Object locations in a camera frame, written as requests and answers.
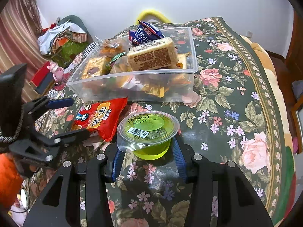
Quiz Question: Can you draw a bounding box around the red snack bag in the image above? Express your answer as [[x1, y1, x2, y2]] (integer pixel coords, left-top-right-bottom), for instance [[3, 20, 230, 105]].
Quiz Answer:
[[71, 97, 128, 142]]

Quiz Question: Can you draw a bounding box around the green jelly cup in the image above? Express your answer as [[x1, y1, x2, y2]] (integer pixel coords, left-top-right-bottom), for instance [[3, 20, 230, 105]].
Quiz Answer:
[[117, 111, 180, 160]]

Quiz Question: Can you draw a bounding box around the clear bag orange pastry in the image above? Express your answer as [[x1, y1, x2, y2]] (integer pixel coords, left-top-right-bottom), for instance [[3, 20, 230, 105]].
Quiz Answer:
[[95, 37, 129, 58]]

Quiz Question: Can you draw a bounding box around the blue bread snack bag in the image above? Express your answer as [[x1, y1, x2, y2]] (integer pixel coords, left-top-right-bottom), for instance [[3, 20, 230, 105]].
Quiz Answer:
[[128, 21, 165, 47]]

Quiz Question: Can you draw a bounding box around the red box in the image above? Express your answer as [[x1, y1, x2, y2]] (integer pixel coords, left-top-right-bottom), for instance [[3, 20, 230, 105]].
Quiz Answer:
[[30, 61, 54, 95]]

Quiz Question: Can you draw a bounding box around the pink plush toy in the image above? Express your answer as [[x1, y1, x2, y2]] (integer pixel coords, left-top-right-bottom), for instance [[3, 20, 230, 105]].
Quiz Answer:
[[47, 61, 64, 82]]

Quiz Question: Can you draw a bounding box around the pile of clothes and bags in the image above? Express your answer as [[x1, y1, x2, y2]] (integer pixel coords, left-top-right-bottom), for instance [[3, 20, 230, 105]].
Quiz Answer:
[[37, 15, 93, 68]]

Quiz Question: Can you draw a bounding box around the floral dark green bedspread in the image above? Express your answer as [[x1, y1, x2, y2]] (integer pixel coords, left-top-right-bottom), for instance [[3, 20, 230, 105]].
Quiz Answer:
[[106, 17, 295, 226]]

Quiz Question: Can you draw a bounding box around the striped pink curtain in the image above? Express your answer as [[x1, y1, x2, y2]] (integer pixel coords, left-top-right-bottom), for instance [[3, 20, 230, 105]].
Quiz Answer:
[[1, 0, 47, 102]]

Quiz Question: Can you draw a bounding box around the clear plastic storage box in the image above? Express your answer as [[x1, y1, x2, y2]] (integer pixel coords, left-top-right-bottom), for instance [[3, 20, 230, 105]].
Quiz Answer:
[[67, 27, 198, 103]]

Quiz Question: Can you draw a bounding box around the cream cake block package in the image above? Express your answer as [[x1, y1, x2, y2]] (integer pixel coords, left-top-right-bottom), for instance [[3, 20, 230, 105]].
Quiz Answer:
[[127, 37, 178, 71]]

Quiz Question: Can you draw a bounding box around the yellow curved tube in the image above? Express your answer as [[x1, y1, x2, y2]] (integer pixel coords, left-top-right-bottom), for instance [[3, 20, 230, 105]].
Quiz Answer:
[[135, 9, 171, 25]]

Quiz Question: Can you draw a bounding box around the brown wooden door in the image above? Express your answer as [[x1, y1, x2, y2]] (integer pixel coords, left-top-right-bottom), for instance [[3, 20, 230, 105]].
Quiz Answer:
[[284, 11, 303, 80]]

